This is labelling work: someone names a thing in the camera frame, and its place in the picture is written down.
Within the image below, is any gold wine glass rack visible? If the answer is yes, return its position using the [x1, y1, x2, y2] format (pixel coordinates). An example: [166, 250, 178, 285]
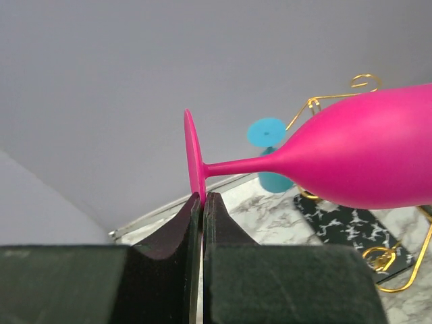
[294, 74, 431, 285]

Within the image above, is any pink wine glass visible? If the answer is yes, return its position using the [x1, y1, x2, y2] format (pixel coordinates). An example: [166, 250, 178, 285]
[184, 84, 431, 209]

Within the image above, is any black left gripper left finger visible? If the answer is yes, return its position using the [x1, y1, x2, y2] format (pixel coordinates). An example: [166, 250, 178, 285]
[1, 194, 202, 324]

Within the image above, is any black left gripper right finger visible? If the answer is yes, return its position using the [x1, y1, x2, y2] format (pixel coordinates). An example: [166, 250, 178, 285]
[203, 192, 387, 323]

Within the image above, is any blue wine glass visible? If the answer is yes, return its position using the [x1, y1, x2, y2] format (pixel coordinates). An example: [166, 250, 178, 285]
[246, 117, 296, 194]

